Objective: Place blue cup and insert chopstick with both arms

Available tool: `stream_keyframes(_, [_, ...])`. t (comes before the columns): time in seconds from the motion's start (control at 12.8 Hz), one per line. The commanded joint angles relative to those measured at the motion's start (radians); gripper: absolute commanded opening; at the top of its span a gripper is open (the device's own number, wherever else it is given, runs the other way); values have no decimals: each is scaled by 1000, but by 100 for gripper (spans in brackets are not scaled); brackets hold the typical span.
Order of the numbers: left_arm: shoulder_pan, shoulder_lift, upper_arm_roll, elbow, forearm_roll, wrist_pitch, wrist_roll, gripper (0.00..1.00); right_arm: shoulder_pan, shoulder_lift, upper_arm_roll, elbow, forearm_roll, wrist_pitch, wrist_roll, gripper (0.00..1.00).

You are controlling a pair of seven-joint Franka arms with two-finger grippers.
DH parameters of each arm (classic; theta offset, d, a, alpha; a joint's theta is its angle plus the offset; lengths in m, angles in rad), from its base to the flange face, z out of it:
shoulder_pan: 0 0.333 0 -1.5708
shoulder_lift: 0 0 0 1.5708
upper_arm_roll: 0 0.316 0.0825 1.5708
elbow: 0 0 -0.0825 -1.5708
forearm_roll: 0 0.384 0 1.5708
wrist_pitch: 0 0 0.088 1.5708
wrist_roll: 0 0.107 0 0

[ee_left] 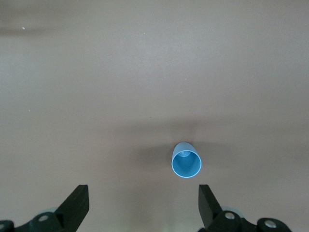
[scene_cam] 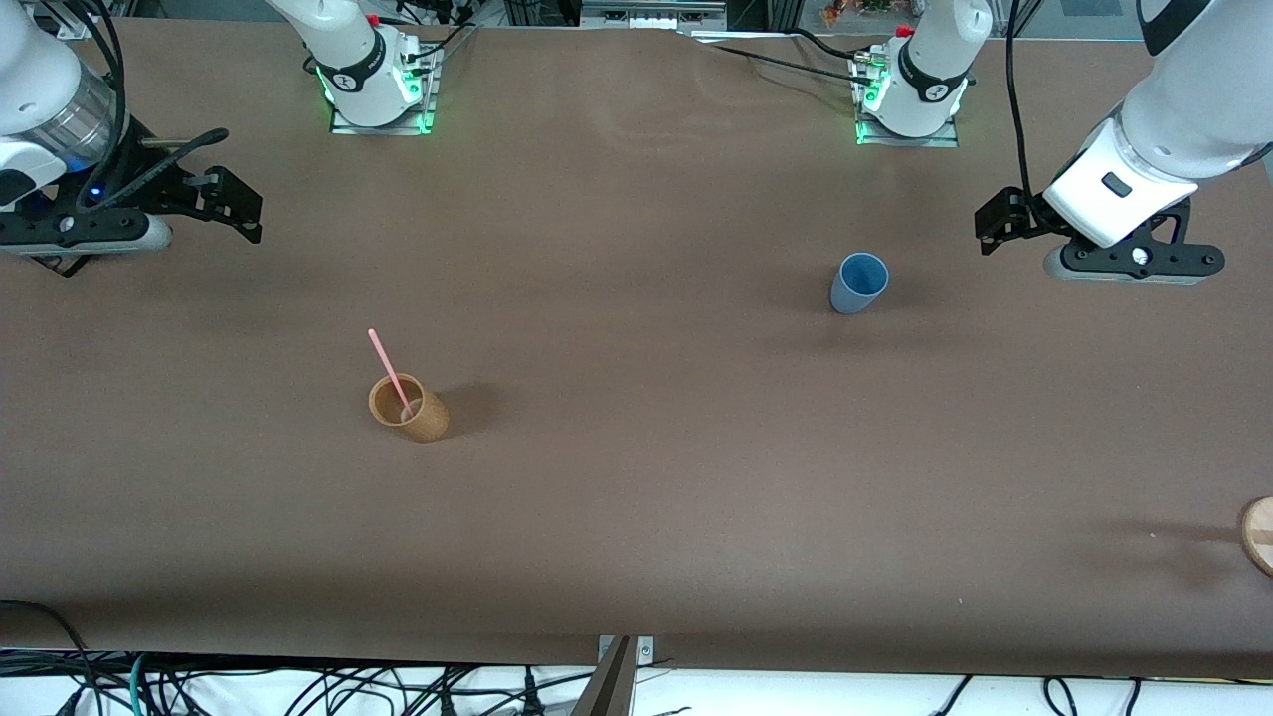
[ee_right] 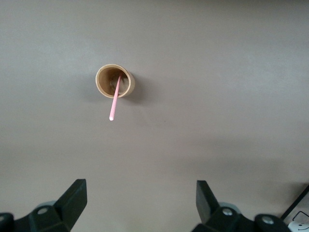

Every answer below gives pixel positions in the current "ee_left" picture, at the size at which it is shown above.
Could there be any blue plastic cup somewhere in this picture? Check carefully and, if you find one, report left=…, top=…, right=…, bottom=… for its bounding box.
left=171, top=142, right=202, bottom=179

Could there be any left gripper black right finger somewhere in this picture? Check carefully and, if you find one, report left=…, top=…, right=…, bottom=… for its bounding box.
left=198, top=184, right=256, bottom=232

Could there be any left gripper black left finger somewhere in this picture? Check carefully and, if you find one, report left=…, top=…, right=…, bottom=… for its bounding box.
left=14, top=185, right=90, bottom=232

